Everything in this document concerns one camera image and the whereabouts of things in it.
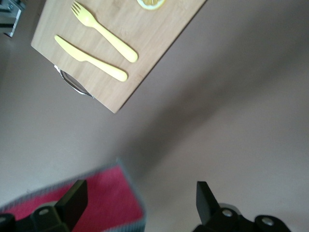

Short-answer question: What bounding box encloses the lemon slice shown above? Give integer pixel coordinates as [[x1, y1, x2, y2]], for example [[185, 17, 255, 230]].
[[137, 0, 167, 11]]

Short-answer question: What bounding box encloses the grey and red cloth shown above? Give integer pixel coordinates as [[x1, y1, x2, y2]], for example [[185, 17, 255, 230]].
[[0, 158, 147, 232]]

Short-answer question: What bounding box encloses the wooden cutting board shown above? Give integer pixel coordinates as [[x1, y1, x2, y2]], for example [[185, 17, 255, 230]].
[[30, 0, 208, 114]]

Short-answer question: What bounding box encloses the yellow plastic fork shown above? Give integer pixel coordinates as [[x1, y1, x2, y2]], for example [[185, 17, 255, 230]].
[[70, 0, 139, 63]]

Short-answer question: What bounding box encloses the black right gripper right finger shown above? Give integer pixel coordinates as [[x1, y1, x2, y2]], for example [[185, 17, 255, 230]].
[[193, 181, 256, 232]]

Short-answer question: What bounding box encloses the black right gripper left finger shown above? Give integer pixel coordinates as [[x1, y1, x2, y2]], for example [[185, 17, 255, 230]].
[[30, 179, 88, 232]]

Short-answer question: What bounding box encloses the metal cutting board handle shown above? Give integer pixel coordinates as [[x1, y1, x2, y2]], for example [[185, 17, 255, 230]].
[[53, 64, 95, 99]]

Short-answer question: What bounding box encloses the metal table edge bracket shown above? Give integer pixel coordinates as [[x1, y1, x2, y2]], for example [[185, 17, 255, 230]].
[[0, 0, 26, 38]]

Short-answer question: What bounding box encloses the yellow plastic knife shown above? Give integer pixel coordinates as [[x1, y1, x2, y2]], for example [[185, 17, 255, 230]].
[[54, 35, 128, 82]]

